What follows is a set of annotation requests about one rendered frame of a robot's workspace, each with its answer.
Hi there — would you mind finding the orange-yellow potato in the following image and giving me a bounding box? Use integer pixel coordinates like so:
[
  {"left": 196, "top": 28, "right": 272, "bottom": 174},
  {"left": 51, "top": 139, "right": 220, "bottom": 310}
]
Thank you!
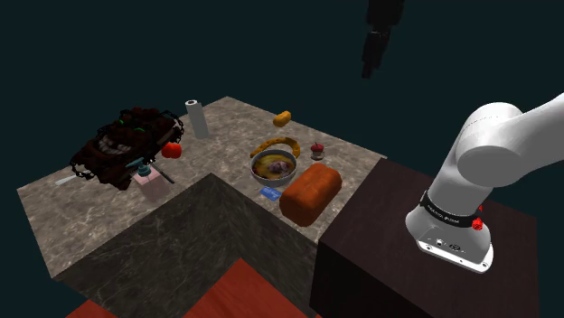
[{"left": 272, "top": 110, "right": 292, "bottom": 128}]

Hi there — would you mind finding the yellow banana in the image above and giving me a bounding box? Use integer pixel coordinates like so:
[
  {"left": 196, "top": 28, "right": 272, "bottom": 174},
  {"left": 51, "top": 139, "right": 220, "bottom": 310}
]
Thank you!
[{"left": 249, "top": 136, "right": 302, "bottom": 160}]

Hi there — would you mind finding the grey bowl with yellow food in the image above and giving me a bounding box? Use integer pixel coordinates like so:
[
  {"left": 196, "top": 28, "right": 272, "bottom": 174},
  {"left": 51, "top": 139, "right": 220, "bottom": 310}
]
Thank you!
[{"left": 249, "top": 149, "right": 298, "bottom": 188}]

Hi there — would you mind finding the orange-brown bread loaf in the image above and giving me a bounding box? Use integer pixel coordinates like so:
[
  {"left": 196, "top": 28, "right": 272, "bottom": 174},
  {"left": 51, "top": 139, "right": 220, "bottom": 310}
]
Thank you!
[{"left": 278, "top": 163, "right": 343, "bottom": 229}]

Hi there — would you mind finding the blue flat card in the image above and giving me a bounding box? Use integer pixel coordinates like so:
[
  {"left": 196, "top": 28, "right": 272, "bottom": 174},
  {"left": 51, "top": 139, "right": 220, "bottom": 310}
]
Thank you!
[{"left": 258, "top": 186, "right": 283, "bottom": 202}]

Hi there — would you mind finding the white paper towel roll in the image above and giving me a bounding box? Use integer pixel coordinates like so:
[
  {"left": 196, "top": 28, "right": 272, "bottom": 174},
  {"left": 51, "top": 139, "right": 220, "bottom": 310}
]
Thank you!
[{"left": 184, "top": 98, "right": 211, "bottom": 140}]

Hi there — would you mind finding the dark brown robot stand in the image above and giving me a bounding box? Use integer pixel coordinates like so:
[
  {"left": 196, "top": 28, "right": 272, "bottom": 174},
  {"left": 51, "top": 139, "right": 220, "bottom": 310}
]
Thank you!
[{"left": 309, "top": 157, "right": 541, "bottom": 318}]

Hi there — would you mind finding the pink soap dispenser bottle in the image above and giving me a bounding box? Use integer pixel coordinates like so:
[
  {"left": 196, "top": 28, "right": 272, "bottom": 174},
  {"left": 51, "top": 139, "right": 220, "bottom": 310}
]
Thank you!
[{"left": 132, "top": 158, "right": 172, "bottom": 203}]

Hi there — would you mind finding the dark dish rack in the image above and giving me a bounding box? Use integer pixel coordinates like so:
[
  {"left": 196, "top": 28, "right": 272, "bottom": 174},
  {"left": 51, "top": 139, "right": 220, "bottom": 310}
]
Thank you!
[{"left": 69, "top": 107, "right": 185, "bottom": 192}]

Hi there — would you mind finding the knife with dark handle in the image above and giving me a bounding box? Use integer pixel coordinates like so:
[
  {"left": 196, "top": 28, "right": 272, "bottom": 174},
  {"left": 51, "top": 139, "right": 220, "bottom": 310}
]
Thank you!
[{"left": 150, "top": 162, "right": 175, "bottom": 184}]

